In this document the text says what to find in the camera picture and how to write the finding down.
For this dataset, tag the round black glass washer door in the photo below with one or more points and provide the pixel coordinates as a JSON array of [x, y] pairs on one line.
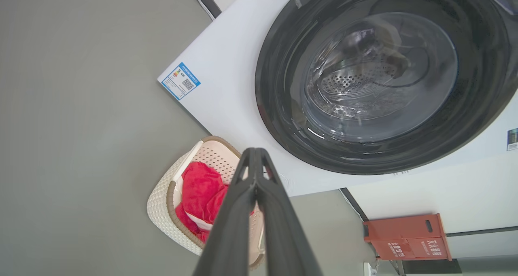
[[283, 106]]

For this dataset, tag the red garment with white trim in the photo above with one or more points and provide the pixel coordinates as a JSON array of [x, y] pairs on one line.
[[198, 187]]

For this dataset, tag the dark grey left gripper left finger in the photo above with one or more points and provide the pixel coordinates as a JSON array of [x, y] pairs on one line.
[[230, 227]]

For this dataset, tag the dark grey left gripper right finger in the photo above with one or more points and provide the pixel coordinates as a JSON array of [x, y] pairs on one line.
[[283, 235]]

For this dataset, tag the red fire extinguisher box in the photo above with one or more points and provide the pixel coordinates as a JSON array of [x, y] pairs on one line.
[[404, 237]]

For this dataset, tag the small dark barcode sticker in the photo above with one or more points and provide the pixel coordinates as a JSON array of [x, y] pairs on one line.
[[513, 139]]

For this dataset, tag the white front-load washing machine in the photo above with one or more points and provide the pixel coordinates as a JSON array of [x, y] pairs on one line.
[[226, 65]]

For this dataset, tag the cream woven plastic laundry basket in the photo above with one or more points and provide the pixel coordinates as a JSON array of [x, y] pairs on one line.
[[162, 203]]

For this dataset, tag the blue white energy label sticker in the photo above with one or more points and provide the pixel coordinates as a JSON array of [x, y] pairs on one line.
[[181, 81]]

